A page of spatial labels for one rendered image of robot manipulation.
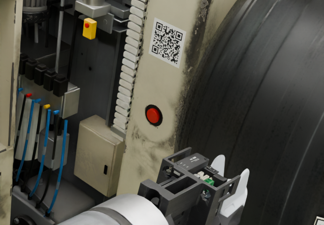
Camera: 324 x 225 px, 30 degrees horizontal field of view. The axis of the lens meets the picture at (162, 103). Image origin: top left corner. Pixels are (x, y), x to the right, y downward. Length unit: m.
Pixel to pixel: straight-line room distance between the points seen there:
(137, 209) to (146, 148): 0.69
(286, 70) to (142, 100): 0.45
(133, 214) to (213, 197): 0.10
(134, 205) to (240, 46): 0.36
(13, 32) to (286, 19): 0.57
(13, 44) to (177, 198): 0.71
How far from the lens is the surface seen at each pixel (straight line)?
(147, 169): 1.27
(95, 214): 0.55
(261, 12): 0.88
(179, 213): 0.63
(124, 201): 0.57
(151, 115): 1.20
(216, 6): 1.10
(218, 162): 0.73
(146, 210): 0.57
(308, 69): 0.82
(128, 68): 1.23
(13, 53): 1.24
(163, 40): 1.14
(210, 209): 0.63
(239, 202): 0.73
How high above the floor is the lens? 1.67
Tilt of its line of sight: 29 degrees down
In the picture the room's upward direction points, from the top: 11 degrees clockwise
